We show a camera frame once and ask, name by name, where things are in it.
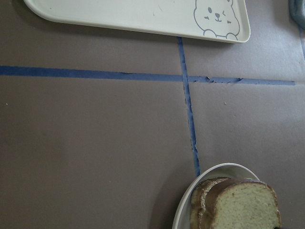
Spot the white round plate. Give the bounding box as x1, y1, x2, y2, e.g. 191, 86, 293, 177
172, 163, 259, 229

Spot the grey folded cloth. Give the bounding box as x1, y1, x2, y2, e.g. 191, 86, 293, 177
288, 0, 305, 29

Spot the cream bear tray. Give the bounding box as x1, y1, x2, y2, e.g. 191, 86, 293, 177
25, 0, 251, 43

